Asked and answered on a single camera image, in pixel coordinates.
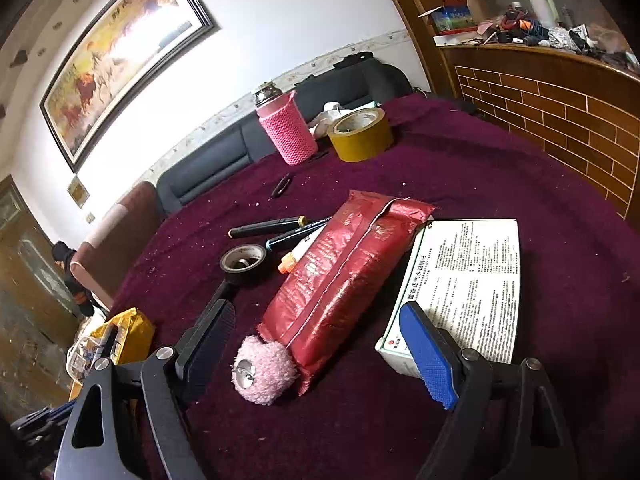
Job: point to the yellow tape roll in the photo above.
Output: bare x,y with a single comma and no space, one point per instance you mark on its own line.
362,142

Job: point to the clear plastic container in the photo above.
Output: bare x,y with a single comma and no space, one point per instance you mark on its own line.
92,350

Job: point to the open printed carton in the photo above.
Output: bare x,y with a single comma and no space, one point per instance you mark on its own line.
450,15

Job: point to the flat white box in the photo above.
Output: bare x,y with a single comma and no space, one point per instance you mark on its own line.
460,39

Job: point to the maroon tablecloth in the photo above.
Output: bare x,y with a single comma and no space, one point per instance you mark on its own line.
500,170

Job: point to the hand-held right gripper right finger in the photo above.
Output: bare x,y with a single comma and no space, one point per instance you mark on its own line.
430,360

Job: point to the wooden brick-pattern counter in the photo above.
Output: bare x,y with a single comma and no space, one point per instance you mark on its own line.
550,110

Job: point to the black bag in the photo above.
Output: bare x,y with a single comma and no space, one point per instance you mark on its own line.
352,59

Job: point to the black marker with white print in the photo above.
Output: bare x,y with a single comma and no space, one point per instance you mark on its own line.
287,237

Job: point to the black marker yellow cap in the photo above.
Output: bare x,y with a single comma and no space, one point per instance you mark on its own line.
260,227

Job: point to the red foil packet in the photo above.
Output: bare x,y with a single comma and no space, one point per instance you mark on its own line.
340,285

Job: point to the white green tumbler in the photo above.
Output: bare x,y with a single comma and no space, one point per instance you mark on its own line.
540,5

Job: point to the framed horse painting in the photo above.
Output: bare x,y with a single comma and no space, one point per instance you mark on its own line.
125,50

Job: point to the small yellow wall plaque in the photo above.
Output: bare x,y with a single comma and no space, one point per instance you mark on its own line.
77,191

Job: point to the white pen orange cap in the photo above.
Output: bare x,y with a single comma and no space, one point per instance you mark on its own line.
290,261

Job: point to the black leather sofa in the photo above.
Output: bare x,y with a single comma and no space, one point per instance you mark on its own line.
210,170

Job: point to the white medicine box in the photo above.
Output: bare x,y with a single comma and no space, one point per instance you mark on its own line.
470,280

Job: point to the yellow cardboard tray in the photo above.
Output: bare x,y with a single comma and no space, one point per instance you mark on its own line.
132,332

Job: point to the wooden partition frame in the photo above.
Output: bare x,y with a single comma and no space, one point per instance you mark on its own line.
405,10

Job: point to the bottle with pink knit sleeve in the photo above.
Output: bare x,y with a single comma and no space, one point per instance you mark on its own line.
287,127

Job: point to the pink fluffy ball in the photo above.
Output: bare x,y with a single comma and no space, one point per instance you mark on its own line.
267,370

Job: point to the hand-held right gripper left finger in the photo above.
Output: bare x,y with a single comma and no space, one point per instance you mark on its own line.
212,345

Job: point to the pile of cluttered items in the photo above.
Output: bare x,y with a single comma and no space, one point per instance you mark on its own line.
550,35

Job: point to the brown pink chair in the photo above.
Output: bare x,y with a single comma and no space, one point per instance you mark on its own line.
125,230

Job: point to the small black clip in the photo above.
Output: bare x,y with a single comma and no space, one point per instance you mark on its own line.
281,186

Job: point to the black tape roll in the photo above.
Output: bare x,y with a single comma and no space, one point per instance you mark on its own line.
250,272

